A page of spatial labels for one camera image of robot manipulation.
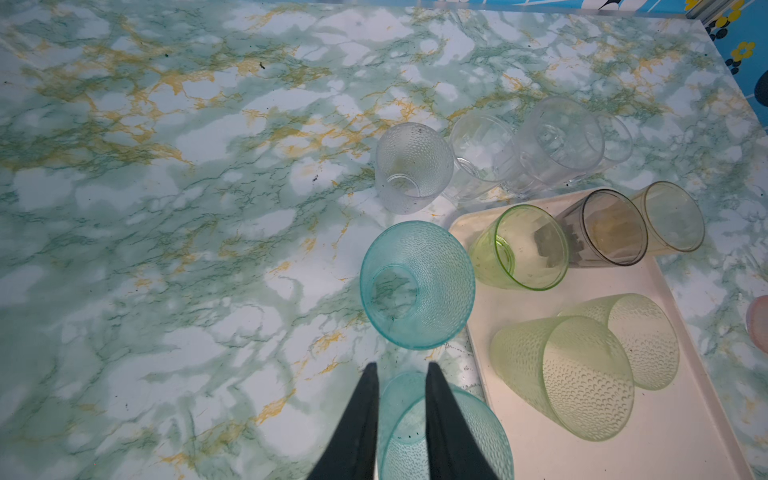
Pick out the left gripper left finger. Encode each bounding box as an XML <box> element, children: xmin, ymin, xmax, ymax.
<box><xmin>308</xmin><ymin>362</ymin><xmax>380</xmax><ymax>479</ymax></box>

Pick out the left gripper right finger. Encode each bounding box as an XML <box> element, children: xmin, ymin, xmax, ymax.
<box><xmin>425</xmin><ymin>362</ymin><xmax>498</xmax><ymax>479</ymax></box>

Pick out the light green textured cup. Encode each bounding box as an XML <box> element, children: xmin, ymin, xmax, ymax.
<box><xmin>559</xmin><ymin>293</ymin><xmax>680</xmax><ymax>391</ymax></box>
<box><xmin>490</xmin><ymin>316</ymin><xmax>635</xmax><ymax>442</ymax></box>

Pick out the green transparent cup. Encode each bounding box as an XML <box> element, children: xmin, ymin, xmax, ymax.
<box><xmin>469</xmin><ymin>204</ymin><xmax>570</xmax><ymax>292</ymax></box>

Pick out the light green textured cup front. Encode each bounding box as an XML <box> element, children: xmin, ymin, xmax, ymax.
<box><xmin>559</xmin><ymin>293</ymin><xmax>680</xmax><ymax>391</ymax></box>

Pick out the grey smoky cup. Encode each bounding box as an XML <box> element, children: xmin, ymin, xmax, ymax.
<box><xmin>555</xmin><ymin>189</ymin><xmax>649</xmax><ymax>268</ymax></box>

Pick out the frosted clear textured cup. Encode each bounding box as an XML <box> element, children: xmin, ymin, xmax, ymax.
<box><xmin>374</xmin><ymin>122</ymin><xmax>455</xmax><ymax>215</ymax></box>

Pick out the clear faceted glass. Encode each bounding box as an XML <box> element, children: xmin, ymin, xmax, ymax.
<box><xmin>443</xmin><ymin>111</ymin><xmax>516</xmax><ymax>204</ymax></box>

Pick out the amber yellow cup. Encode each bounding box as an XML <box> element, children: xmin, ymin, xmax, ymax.
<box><xmin>631</xmin><ymin>181</ymin><xmax>705</xmax><ymax>256</ymax></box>

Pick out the pink textured cup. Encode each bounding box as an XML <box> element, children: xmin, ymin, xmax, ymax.
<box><xmin>745</xmin><ymin>295</ymin><xmax>768</xmax><ymax>354</ymax></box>

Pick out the large clear glass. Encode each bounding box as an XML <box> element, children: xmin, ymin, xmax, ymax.
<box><xmin>506</xmin><ymin>96</ymin><xmax>605</xmax><ymax>197</ymax></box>

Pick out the tall teal cup front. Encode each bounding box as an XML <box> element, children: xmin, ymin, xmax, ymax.
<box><xmin>376</xmin><ymin>371</ymin><xmax>514</xmax><ymax>479</ymax></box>

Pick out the tall teal cup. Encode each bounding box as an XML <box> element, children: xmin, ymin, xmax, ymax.
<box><xmin>360</xmin><ymin>221</ymin><xmax>476</xmax><ymax>350</ymax></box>
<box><xmin>376</xmin><ymin>371</ymin><xmax>514</xmax><ymax>479</ymax></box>

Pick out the tall teal cup rear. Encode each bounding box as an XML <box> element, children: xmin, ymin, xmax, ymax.
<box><xmin>360</xmin><ymin>221</ymin><xmax>476</xmax><ymax>350</ymax></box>

